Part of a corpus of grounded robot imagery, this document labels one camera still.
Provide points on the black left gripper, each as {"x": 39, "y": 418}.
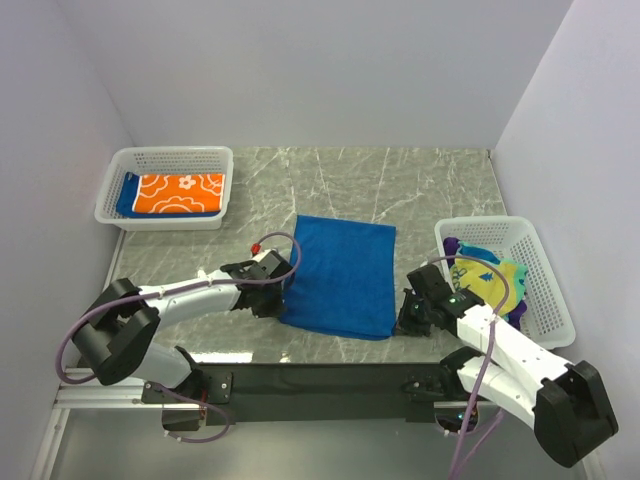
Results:
{"x": 271, "y": 310}

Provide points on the aluminium rail frame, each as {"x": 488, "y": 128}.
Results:
{"x": 90, "y": 395}

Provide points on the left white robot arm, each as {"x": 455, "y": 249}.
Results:
{"x": 117, "y": 340}

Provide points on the purple towel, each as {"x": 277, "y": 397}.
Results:
{"x": 452, "y": 246}

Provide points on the white plastic basket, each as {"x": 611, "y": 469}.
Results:
{"x": 547, "y": 320}
{"x": 166, "y": 188}

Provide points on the orange floral folded towel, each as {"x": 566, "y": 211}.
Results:
{"x": 180, "y": 194}

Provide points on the right white plastic basket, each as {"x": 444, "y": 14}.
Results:
{"x": 547, "y": 320}

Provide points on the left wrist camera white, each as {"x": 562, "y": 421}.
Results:
{"x": 259, "y": 252}

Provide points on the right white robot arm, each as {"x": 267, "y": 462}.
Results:
{"x": 565, "y": 404}

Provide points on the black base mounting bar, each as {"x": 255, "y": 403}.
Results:
{"x": 317, "y": 392}

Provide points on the left white plastic basket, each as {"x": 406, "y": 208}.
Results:
{"x": 166, "y": 188}

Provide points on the yellow teal patterned towel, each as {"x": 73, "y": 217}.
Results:
{"x": 485, "y": 272}

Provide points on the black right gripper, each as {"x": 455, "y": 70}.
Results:
{"x": 404, "y": 322}

